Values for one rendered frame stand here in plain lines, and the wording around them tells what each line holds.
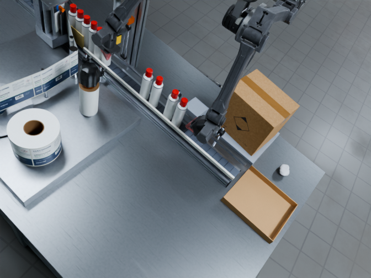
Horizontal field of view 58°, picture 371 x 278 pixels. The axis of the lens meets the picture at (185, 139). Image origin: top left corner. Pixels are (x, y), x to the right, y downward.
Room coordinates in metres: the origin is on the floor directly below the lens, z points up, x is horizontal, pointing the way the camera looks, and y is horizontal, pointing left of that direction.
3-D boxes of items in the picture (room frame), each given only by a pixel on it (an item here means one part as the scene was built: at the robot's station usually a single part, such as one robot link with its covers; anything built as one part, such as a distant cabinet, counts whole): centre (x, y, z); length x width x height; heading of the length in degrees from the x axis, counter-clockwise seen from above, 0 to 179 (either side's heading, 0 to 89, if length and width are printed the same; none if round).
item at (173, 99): (1.10, 0.14, 0.98); 0.05 x 0.05 x 0.20
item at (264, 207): (0.87, -0.46, 0.85); 0.30 x 0.26 x 0.04; 69
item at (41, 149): (0.64, 0.58, 0.95); 0.20 x 0.20 x 0.14
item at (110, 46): (1.18, 0.53, 1.12); 0.10 x 0.07 x 0.07; 70
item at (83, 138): (0.85, 0.74, 0.86); 0.80 x 0.67 x 0.05; 69
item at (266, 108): (1.29, -0.27, 0.99); 0.30 x 0.24 x 0.27; 65
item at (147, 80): (1.16, 0.30, 0.98); 0.05 x 0.05 x 0.20
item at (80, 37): (1.30, 0.77, 0.94); 0.10 x 0.01 x 0.09; 69
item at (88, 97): (0.93, 0.50, 1.03); 0.09 x 0.09 x 0.30
